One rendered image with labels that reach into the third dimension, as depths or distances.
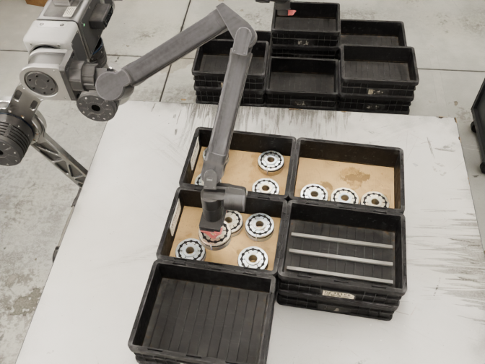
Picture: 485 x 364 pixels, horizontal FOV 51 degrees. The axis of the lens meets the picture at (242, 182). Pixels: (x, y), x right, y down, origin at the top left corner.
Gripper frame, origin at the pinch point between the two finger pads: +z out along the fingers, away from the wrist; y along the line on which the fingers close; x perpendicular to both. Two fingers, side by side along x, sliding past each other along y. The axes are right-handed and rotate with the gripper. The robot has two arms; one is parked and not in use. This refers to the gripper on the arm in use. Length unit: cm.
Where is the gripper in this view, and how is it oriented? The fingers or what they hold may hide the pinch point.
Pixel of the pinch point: (214, 230)
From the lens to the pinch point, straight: 158.8
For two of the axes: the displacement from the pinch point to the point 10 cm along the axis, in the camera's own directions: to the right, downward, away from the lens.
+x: -9.8, -1.4, 1.2
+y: 1.8, -7.9, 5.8
